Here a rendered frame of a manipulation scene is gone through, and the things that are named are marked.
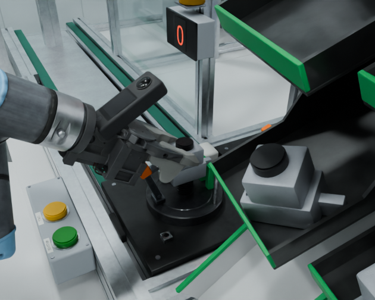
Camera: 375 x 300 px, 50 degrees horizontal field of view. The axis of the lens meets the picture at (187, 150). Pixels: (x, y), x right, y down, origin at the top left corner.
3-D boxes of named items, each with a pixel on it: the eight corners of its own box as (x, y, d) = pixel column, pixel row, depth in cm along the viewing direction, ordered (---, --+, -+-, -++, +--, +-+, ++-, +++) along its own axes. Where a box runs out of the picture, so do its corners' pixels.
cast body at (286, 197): (248, 221, 37) (222, 173, 33) (263, 184, 39) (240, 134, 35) (342, 236, 32) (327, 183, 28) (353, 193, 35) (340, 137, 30)
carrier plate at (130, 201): (152, 280, 60) (151, 271, 59) (101, 189, 78) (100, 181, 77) (277, 225, 70) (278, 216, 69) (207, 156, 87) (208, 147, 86)
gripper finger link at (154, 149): (172, 155, 64) (124, 136, 60) (177, 146, 64) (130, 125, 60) (181, 169, 60) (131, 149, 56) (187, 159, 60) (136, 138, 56)
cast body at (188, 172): (173, 187, 67) (172, 153, 63) (162, 173, 70) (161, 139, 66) (216, 173, 70) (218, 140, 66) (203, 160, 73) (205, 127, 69)
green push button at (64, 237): (57, 255, 64) (55, 246, 63) (52, 238, 67) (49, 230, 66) (81, 246, 66) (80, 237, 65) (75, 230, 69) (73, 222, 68)
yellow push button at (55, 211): (47, 227, 69) (45, 219, 68) (43, 213, 72) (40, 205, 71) (70, 219, 71) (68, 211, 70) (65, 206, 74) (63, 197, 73)
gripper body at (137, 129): (120, 162, 66) (52, 143, 59) (144, 118, 64) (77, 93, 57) (138, 188, 61) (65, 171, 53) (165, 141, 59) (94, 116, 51)
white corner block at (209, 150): (199, 173, 82) (200, 157, 80) (188, 161, 85) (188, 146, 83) (218, 166, 84) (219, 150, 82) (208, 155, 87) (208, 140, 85)
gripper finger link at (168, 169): (184, 186, 67) (136, 168, 63) (202, 156, 66) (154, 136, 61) (190, 196, 65) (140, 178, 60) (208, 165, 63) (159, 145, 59)
